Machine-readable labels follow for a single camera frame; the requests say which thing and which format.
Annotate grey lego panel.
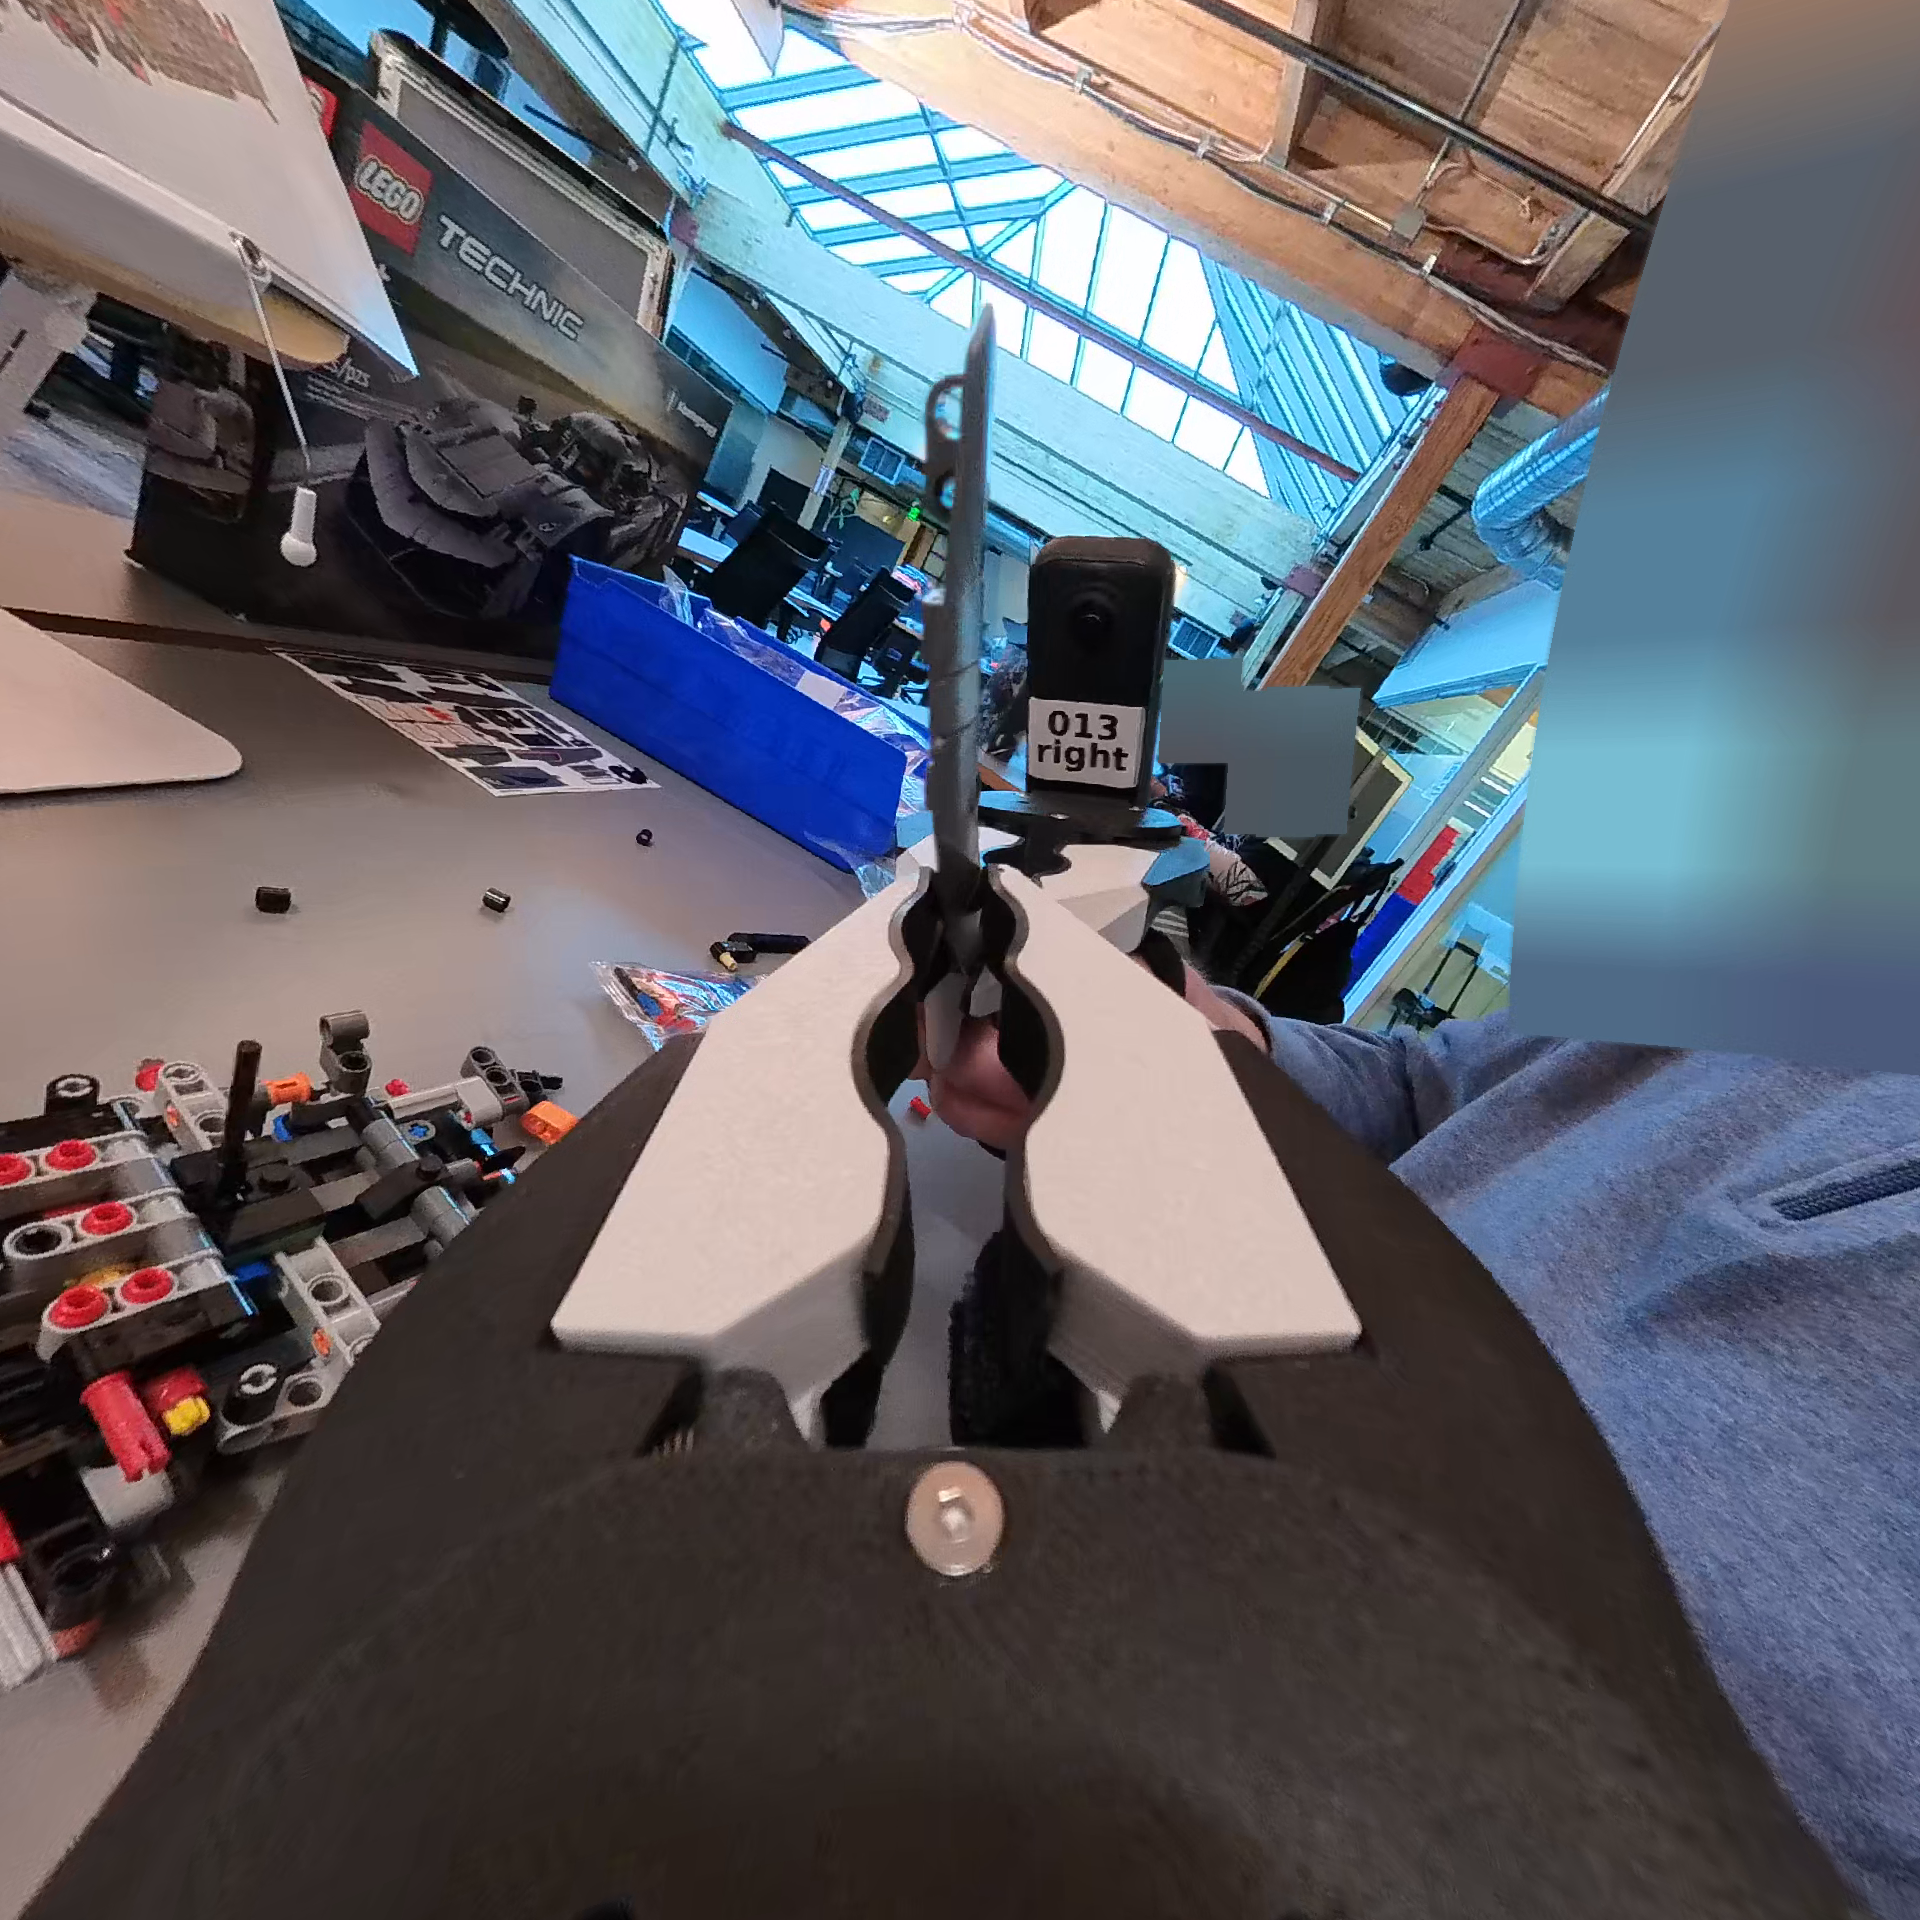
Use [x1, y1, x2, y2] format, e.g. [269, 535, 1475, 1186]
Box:
[917, 306, 1002, 1052]

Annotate white cord with toggle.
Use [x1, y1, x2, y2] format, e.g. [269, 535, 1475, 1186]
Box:
[232, 231, 321, 569]

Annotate blue storage bin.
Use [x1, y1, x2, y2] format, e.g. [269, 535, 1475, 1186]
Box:
[547, 559, 931, 875]

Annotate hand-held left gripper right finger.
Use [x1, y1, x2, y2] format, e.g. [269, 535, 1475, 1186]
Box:
[989, 874, 1367, 1449]

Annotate sticker sheet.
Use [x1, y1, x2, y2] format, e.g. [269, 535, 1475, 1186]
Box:
[277, 649, 662, 801]

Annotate small clear bag lego pins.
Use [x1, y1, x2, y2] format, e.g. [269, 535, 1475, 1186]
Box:
[592, 960, 767, 1049]

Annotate lego car chassis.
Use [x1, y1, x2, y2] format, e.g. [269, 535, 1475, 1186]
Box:
[0, 1012, 579, 1697]

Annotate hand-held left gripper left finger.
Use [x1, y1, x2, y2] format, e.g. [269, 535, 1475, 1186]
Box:
[547, 882, 923, 1449]

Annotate black lego set box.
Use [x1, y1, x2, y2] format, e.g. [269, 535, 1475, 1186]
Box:
[126, 66, 739, 662]

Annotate white instruction booklet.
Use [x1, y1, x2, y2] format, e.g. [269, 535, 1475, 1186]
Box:
[0, 0, 419, 377]

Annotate paper booklet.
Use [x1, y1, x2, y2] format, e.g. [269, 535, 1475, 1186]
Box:
[0, 0, 288, 123]

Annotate person's right hand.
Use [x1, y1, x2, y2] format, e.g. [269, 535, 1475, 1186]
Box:
[927, 1018, 1040, 1160]

